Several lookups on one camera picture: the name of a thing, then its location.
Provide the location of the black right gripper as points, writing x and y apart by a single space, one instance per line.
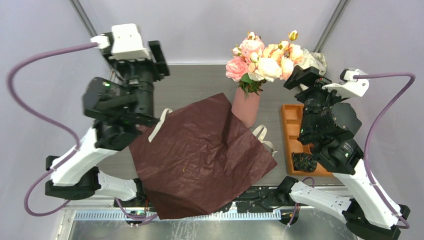
302 76

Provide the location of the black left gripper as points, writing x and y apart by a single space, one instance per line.
121 66

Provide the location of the peach double rose stem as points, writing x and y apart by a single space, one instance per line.
281 59

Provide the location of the white rose stem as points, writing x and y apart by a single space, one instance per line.
263 61

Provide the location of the short cream ribbon strip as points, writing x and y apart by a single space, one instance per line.
158 126

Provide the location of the pink white rose stems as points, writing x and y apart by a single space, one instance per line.
237 68

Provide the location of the cream printed ribbon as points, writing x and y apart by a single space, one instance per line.
260 132

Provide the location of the dark red wrapping paper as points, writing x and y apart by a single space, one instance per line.
201 158

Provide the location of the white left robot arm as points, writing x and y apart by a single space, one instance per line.
117 109

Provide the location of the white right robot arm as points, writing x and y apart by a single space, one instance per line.
328 126

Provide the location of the pink cylindrical vase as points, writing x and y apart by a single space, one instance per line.
245 106

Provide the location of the orange wooden compartment tray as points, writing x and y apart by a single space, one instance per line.
291 115

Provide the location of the rolled dark tie, green pattern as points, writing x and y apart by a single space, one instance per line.
304 162

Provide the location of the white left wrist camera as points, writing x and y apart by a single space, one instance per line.
123 43

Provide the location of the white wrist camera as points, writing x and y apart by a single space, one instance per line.
349 87
123 43

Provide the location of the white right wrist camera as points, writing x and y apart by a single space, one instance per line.
349 87

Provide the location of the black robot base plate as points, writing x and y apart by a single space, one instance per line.
257 199

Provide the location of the aluminium frame rail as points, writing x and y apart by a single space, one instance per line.
285 213

